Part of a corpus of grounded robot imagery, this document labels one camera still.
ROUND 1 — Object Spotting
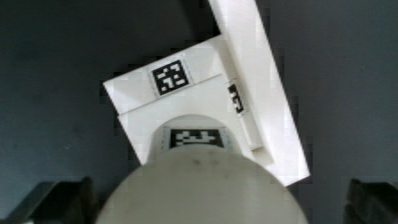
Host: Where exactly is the white U-shaped frame barrier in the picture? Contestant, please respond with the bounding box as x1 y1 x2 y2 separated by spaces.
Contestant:
208 0 309 186

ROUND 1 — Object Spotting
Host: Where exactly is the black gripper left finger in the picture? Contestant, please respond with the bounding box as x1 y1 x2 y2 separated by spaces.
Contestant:
0 176 100 224

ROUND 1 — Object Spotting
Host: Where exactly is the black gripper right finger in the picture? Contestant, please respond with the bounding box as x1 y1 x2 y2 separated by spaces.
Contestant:
343 179 398 224

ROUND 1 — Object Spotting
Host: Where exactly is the white lamp base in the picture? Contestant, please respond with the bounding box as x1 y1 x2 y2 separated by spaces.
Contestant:
103 37 274 166

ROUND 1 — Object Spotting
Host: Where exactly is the white lamp bulb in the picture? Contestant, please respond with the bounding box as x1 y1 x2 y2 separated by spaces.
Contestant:
94 113 311 224

